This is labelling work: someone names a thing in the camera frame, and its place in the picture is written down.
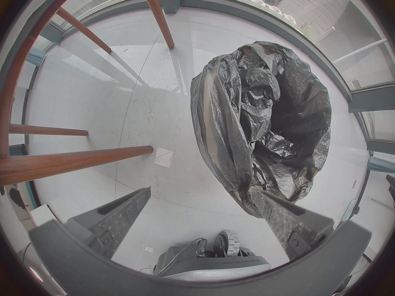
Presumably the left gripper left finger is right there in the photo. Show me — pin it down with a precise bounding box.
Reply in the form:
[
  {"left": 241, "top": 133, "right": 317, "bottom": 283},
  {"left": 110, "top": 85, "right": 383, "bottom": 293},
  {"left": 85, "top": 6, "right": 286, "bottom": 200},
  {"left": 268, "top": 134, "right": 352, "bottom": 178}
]
[{"left": 66, "top": 187, "right": 152, "bottom": 260}]

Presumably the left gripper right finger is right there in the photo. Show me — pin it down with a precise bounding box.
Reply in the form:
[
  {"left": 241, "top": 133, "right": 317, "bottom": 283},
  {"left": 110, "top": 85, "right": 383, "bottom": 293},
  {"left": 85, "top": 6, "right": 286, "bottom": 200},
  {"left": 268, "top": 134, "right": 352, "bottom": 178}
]
[{"left": 251, "top": 189, "right": 335, "bottom": 262}]

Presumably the black plastic bag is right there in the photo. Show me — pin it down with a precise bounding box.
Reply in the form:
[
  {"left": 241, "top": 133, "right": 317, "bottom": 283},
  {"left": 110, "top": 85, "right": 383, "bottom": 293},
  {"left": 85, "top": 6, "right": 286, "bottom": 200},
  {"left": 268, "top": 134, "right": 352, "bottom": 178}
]
[{"left": 190, "top": 41, "right": 333, "bottom": 220}]

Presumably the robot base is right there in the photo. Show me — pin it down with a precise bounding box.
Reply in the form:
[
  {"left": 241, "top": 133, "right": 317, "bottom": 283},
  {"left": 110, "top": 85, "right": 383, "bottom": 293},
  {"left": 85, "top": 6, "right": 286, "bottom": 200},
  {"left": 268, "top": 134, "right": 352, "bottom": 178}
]
[{"left": 153, "top": 230, "right": 272, "bottom": 278}]

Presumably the white cushioned wooden chair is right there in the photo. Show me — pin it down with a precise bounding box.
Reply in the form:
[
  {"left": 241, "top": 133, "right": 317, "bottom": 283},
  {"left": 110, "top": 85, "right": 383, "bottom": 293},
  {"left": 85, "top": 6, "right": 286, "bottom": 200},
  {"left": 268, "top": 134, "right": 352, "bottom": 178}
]
[{"left": 0, "top": 0, "right": 175, "bottom": 187}]

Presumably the black cable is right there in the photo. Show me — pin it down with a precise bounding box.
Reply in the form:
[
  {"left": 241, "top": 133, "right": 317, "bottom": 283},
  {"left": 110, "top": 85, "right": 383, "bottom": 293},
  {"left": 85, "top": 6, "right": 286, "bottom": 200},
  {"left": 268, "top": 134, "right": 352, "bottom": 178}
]
[{"left": 153, "top": 239, "right": 208, "bottom": 274}]

